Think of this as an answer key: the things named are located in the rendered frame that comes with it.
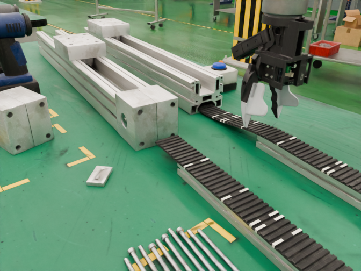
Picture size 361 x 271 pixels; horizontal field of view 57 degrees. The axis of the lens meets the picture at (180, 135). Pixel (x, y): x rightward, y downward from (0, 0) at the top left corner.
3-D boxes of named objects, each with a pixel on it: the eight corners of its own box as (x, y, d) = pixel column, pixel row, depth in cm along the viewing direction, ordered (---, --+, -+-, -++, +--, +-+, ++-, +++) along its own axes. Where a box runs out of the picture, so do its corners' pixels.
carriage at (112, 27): (130, 42, 126) (129, 23, 123) (103, 45, 121) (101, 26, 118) (114, 34, 138) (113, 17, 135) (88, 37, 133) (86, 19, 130)
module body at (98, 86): (158, 123, 77) (157, 88, 73) (117, 133, 73) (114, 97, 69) (65, 50, 137) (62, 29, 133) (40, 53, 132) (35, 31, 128)
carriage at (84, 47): (107, 65, 99) (105, 42, 95) (70, 70, 93) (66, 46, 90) (89, 53, 111) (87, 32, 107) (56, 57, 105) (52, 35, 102)
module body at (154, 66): (221, 106, 86) (224, 75, 82) (189, 114, 82) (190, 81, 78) (108, 45, 146) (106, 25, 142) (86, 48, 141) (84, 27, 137)
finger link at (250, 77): (240, 101, 61) (258, 55, 59) (235, 99, 62) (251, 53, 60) (257, 105, 64) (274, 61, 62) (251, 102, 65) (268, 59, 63)
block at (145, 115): (187, 136, 72) (188, 95, 67) (135, 151, 66) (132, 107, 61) (166, 120, 78) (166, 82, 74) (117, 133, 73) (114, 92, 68)
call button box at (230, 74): (236, 89, 98) (238, 69, 95) (210, 95, 93) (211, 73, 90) (219, 81, 104) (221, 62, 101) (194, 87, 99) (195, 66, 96)
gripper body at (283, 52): (279, 94, 57) (290, 21, 51) (245, 80, 63) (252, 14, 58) (308, 86, 60) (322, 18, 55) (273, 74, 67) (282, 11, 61)
